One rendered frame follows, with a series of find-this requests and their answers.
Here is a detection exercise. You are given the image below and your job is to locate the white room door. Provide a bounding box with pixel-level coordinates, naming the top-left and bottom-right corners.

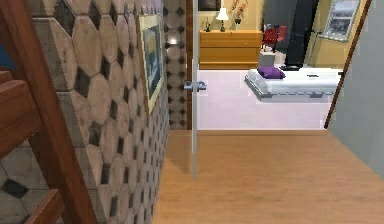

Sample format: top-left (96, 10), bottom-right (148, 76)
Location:
top-left (191, 0), bottom-right (200, 181)

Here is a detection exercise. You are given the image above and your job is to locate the framed blue yellow picture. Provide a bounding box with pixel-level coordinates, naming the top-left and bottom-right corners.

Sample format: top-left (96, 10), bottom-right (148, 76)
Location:
top-left (136, 13), bottom-right (165, 116)

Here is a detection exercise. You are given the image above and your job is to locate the orange wooden chest of drawers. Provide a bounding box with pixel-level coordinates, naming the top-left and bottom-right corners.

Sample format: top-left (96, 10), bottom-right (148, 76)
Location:
top-left (199, 29), bottom-right (264, 71)

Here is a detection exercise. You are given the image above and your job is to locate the purple pillow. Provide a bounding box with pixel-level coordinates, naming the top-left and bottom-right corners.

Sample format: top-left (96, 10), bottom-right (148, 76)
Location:
top-left (257, 65), bottom-right (287, 80)

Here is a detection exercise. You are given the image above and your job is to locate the grey square box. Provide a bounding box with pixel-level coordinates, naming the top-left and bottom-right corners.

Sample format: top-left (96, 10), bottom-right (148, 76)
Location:
top-left (258, 51), bottom-right (277, 69)

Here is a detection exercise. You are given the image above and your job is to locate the white table lamp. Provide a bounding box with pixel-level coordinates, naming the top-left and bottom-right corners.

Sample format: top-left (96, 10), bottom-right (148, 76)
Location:
top-left (215, 6), bottom-right (230, 33)

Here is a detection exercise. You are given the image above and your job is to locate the dark vase with plant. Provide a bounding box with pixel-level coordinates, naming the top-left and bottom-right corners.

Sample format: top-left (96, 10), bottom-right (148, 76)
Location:
top-left (233, 6), bottom-right (248, 32)

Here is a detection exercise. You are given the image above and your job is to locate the white low bed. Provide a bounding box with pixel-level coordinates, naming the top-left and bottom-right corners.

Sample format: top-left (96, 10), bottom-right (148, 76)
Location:
top-left (244, 66), bottom-right (344, 103)

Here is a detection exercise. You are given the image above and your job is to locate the red chair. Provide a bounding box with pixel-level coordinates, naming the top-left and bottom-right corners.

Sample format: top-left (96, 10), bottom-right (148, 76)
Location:
top-left (261, 25), bottom-right (288, 53)

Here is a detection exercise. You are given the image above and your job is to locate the black tall cabinet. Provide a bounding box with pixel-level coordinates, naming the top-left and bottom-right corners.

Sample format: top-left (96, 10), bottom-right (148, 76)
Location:
top-left (284, 0), bottom-right (320, 67)

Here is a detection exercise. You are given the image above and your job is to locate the framed grey picture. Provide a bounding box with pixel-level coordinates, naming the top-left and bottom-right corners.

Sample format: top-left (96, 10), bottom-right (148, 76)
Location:
top-left (322, 0), bottom-right (362, 42)

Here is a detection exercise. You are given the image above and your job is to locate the silver door handle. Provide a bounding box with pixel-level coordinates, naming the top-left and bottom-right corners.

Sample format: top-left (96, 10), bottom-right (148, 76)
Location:
top-left (183, 80), bottom-right (208, 93)

